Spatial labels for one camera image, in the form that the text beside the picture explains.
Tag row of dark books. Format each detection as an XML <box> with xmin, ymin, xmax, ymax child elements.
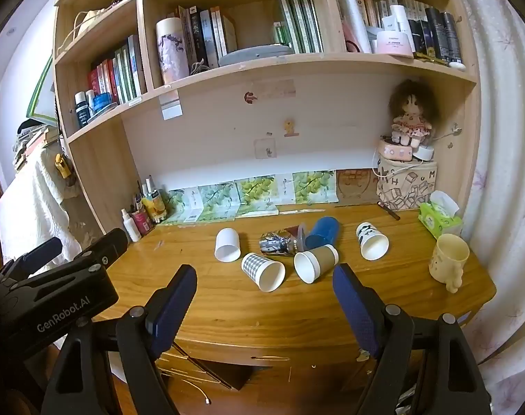
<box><xmin>177</xmin><ymin>5</ymin><xmax>238</xmax><ymax>71</ymax></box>

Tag white cloth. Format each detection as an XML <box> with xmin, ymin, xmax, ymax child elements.
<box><xmin>0</xmin><ymin>146</ymin><xmax>88</xmax><ymax>271</ymax></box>

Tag yellow toy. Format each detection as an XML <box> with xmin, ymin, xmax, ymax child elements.
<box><xmin>54</xmin><ymin>153</ymin><xmax>72</xmax><ymax>181</ymax></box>

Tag checkered paper cup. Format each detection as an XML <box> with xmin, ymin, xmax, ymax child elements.
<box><xmin>241</xmin><ymin>252</ymin><xmax>286</xmax><ymax>293</ymax></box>

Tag white floral cylinder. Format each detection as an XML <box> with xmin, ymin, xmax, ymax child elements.
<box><xmin>155</xmin><ymin>17</ymin><xmax>190</xmax><ymax>86</ymax></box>

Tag silver foil cup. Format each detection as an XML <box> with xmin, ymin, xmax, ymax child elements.
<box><xmin>259</xmin><ymin>225</ymin><xmax>307</xmax><ymax>256</ymax></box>

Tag white cable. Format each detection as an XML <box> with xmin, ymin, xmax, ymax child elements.
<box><xmin>176</xmin><ymin>378</ymin><xmax>212</xmax><ymax>406</ymax></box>

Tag black bottles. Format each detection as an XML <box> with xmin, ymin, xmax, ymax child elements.
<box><xmin>424</xmin><ymin>6</ymin><xmax>463</xmax><ymax>65</ymax></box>

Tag plain white paper cup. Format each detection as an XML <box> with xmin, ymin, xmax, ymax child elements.
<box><xmin>214</xmin><ymin>227</ymin><xmax>242</xmax><ymax>262</ymax></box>

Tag blue plastic cup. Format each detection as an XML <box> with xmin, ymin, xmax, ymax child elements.
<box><xmin>304</xmin><ymin>216</ymin><xmax>341</xmax><ymax>250</ymax></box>

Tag brown sleeve paper cup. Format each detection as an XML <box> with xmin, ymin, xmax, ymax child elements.
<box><xmin>293</xmin><ymin>244</ymin><xmax>340</xmax><ymax>285</ymax></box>

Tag blue jar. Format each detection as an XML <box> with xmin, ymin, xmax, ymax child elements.
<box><xmin>92</xmin><ymin>92</ymin><xmax>119</xmax><ymax>116</ymax></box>

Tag dark pen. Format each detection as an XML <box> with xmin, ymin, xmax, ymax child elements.
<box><xmin>376</xmin><ymin>201</ymin><xmax>402</xmax><ymax>221</ymax></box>

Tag white floral curtain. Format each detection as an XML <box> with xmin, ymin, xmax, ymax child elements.
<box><xmin>441</xmin><ymin>0</ymin><xmax>525</xmax><ymax>415</ymax></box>

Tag pale yellow ceramic mug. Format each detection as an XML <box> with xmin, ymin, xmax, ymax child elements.
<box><xmin>429</xmin><ymin>233</ymin><xmax>470</xmax><ymax>294</ymax></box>

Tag white spray bottle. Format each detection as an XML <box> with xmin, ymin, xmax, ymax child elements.
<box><xmin>121</xmin><ymin>208</ymin><xmax>142</xmax><ymax>243</ymax></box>

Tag wooden bookshelf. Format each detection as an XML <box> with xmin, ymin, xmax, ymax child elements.
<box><xmin>53</xmin><ymin>0</ymin><xmax>482</xmax><ymax>243</ymax></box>

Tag pink box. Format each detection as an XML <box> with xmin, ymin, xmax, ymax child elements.
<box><xmin>378</xmin><ymin>136</ymin><xmax>415</xmax><ymax>160</ymax></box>

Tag white paper label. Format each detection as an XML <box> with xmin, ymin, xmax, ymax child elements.
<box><xmin>159</xmin><ymin>88</ymin><xmax>184</xmax><ymax>121</ymax></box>

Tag stack of books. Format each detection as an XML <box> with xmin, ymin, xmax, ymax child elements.
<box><xmin>12</xmin><ymin>118</ymin><xmax>62</xmax><ymax>171</ymax></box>

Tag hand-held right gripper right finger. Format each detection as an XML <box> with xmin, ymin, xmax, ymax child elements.
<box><xmin>332</xmin><ymin>264</ymin><xmax>492</xmax><ymax>415</ymax></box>

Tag pink white round jar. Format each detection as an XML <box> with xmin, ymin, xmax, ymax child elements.
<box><xmin>371</xmin><ymin>29</ymin><xmax>415</xmax><ymax>58</ymax></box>

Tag row of red green books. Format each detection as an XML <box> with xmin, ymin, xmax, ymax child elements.
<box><xmin>88</xmin><ymin>35</ymin><xmax>148</xmax><ymax>105</ymax></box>

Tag straw bag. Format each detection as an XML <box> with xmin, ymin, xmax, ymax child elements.
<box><xmin>63</xmin><ymin>8</ymin><xmax>113</xmax><ymax>55</ymax></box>

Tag green framed board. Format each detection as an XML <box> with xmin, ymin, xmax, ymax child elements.
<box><xmin>28</xmin><ymin>54</ymin><xmax>58</xmax><ymax>124</ymax></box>

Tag dark bottle white cap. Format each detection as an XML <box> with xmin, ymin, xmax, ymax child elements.
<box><xmin>74</xmin><ymin>92</ymin><xmax>93</xmax><ymax>129</ymax></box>

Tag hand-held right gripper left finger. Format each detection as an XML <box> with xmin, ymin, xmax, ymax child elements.
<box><xmin>42</xmin><ymin>265</ymin><xmax>198</xmax><ymax>415</ymax></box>

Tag beige patterned storage box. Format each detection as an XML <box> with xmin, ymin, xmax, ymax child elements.
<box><xmin>376</xmin><ymin>158</ymin><xmax>439</xmax><ymax>211</ymax></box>

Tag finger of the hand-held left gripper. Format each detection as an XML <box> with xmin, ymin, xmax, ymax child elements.
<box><xmin>74</xmin><ymin>228</ymin><xmax>129</xmax><ymax>267</ymax></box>
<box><xmin>3</xmin><ymin>238</ymin><xmax>63</xmax><ymax>276</ymax></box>

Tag yellow bottle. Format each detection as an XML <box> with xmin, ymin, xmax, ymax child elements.
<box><xmin>142</xmin><ymin>176</ymin><xmax>168</xmax><ymax>224</ymax></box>

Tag grey flat case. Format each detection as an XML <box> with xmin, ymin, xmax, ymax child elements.
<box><xmin>218</xmin><ymin>44</ymin><xmax>296</xmax><ymax>68</ymax></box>

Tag brown printed card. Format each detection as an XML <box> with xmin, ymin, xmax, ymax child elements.
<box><xmin>335</xmin><ymin>168</ymin><xmax>379</xmax><ymax>205</ymax></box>

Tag green tissue pack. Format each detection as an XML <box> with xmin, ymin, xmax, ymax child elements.
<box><xmin>417</xmin><ymin>190</ymin><xmax>464</xmax><ymax>239</ymax></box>

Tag row of white books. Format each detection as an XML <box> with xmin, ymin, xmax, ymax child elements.
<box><xmin>332</xmin><ymin>0</ymin><xmax>431</xmax><ymax>55</ymax></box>

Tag curly haired doll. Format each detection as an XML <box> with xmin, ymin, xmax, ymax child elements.
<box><xmin>388</xmin><ymin>79</ymin><xmax>438</xmax><ymax>148</ymax></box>

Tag white cup with panda print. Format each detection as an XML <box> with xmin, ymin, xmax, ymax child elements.
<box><xmin>356</xmin><ymin>222</ymin><xmax>390</xmax><ymax>261</ymax></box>

